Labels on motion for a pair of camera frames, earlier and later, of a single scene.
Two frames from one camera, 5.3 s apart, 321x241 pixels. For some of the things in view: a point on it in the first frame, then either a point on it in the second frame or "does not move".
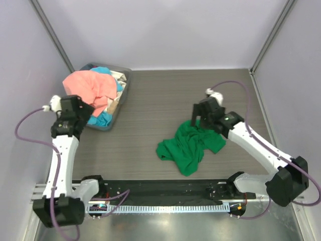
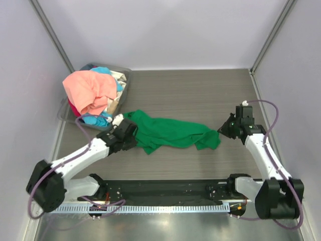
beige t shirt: (112, 107) does not move
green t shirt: (186, 149) -> (154, 133)
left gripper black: (87, 110) -> (132, 143)
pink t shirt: (94, 88) does not move
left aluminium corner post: (48, 26) does not move
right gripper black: (196, 111) -> (224, 129)
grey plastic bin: (89, 66) does not move
